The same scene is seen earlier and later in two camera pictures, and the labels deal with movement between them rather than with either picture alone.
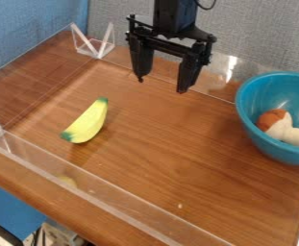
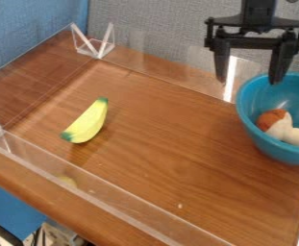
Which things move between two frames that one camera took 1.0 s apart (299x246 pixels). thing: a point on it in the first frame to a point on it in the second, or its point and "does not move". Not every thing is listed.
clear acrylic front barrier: (100, 193) does not move
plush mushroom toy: (275, 122) does not move
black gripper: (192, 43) to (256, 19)
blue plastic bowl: (279, 90) does not move
